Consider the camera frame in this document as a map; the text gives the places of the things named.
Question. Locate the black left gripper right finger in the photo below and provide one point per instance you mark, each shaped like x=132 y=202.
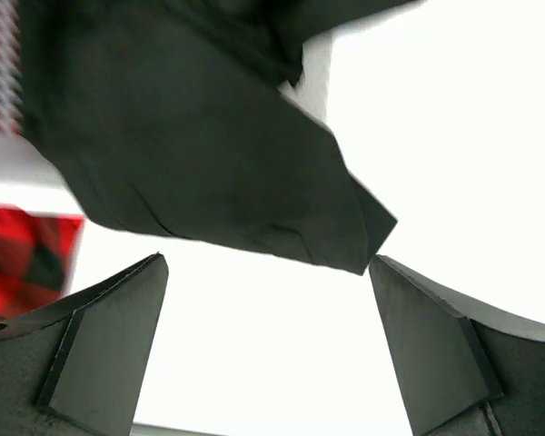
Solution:
x=463 y=367

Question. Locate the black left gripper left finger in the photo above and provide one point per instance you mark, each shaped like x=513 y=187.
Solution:
x=76 y=366

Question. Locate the red black plaid shirt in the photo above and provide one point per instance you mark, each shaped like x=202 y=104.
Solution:
x=36 y=254

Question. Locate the white plastic basket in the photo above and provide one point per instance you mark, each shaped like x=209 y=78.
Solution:
x=20 y=160

